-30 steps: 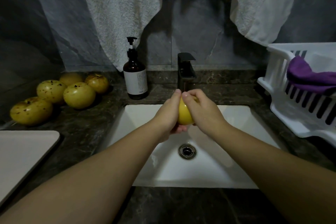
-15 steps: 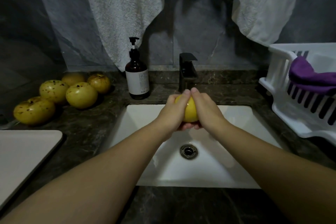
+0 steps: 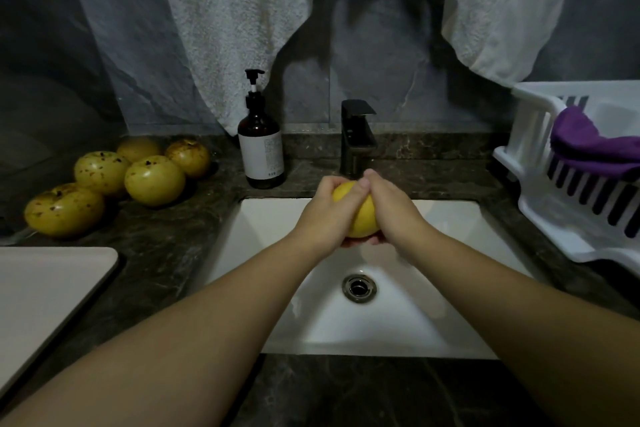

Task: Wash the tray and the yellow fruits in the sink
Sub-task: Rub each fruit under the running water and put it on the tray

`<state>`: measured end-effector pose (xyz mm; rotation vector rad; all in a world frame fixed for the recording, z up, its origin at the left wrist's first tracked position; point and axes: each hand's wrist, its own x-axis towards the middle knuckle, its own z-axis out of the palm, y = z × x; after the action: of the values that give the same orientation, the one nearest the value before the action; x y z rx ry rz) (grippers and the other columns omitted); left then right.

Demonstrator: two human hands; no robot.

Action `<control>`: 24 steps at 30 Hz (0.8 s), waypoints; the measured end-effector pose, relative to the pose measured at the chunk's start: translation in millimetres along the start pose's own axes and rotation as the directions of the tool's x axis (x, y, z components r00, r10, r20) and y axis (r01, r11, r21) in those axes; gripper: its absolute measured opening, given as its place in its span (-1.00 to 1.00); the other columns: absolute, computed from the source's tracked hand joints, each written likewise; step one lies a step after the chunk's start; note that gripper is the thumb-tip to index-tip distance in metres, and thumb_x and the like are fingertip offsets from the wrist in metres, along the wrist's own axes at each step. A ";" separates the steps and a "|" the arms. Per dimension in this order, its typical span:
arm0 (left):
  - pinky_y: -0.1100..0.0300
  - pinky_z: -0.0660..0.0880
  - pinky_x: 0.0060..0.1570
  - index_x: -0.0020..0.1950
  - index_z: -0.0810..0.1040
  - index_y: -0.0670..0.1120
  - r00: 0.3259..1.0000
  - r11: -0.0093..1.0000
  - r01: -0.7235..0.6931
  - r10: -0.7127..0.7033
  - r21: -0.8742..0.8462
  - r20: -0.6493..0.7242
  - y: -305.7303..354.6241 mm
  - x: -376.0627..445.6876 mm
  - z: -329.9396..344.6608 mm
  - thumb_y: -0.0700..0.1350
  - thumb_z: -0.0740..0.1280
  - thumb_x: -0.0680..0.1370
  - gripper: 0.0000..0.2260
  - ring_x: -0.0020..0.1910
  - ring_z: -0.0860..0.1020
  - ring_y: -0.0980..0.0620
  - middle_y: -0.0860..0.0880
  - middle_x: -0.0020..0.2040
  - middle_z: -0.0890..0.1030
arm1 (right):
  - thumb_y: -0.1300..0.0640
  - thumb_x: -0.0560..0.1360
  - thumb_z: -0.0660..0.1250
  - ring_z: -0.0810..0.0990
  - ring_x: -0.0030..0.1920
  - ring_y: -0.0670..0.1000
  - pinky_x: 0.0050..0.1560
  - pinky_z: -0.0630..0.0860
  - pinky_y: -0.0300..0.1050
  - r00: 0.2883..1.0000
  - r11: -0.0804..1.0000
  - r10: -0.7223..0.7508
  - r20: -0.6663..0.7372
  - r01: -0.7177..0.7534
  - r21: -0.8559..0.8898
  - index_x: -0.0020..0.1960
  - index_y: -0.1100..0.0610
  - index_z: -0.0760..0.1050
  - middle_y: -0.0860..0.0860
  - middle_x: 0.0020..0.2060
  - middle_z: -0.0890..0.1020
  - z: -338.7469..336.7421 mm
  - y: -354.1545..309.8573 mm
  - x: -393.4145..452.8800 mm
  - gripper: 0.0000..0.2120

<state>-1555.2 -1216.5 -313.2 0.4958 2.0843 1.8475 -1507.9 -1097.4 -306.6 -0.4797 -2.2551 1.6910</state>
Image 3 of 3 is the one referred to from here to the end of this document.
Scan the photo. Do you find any person's left hand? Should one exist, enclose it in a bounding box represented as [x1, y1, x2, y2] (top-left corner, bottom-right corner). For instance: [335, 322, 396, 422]
[287, 174, 372, 265]

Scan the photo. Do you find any person's right hand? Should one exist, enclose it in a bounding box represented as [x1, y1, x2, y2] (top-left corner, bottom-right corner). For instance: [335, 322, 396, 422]
[360, 168, 439, 263]

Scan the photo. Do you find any spotted yellow apple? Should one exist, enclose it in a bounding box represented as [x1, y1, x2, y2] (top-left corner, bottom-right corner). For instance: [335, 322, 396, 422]
[333, 180, 382, 240]

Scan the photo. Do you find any black faucet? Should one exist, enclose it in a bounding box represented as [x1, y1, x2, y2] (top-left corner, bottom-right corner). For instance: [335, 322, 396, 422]
[340, 99, 379, 181]

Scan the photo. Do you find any dark soap pump bottle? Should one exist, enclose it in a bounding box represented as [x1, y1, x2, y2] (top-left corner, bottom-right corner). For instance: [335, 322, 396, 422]
[237, 68, 286, 191]

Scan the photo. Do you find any group of yellow apples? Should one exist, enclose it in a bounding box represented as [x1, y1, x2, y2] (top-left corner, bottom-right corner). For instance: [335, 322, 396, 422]
[23, 135, 213, 240]

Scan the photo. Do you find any purple cloth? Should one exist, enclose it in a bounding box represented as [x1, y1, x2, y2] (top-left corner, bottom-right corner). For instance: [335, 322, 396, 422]
[550, 105, 640, 179]

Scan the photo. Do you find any beige plastic tray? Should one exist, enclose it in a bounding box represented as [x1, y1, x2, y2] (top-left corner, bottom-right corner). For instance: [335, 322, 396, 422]
[0, 246, 120, 398]

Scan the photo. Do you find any person's right forearm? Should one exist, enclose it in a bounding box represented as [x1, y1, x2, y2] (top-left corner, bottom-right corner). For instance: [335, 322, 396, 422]
[412, 230, 640, 427]

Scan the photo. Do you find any person's left forearm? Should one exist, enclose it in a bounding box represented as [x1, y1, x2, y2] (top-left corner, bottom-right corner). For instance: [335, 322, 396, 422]
[0, 236, 316, 427]

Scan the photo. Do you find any metal sink drain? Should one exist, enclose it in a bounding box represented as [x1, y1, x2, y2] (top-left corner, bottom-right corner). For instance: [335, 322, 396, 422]
[342, 272, 379, 305]

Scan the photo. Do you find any white sink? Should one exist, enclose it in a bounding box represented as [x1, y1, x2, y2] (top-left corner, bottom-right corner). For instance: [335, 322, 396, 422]
[200, 197, 536, 360]

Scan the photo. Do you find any white plastic basket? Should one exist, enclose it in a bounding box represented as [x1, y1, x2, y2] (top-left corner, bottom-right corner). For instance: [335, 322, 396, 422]
[493, 80, 640, 276]

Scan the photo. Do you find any white hanging towel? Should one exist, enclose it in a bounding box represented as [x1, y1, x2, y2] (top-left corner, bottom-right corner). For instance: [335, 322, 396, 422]
[142, 0, 578, 135]

